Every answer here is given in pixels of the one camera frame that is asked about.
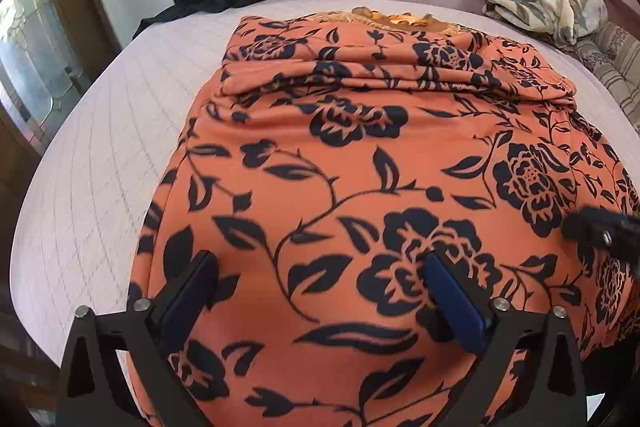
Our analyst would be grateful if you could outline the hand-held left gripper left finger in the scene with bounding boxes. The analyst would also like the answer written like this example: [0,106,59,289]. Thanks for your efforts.
[55,250,221,427]

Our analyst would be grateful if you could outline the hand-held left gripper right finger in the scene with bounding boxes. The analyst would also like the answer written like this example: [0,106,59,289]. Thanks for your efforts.
[422,251,588,427]

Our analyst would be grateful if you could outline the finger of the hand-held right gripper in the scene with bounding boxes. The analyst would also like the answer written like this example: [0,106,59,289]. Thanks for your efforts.
[560,206,640,268]

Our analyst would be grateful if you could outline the orange black floral garment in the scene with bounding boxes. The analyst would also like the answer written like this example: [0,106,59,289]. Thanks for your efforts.
[127,7,640,427]

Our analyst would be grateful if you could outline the striped patterned cushion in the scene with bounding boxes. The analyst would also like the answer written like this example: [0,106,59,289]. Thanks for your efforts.
[570,19,640,135]

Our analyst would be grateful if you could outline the pink quilted sofa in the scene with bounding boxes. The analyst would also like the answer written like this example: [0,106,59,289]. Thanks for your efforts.
[10,0,640,427]

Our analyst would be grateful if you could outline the wooden door with glass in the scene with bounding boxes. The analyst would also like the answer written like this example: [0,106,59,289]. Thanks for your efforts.
[0,0,123,228]

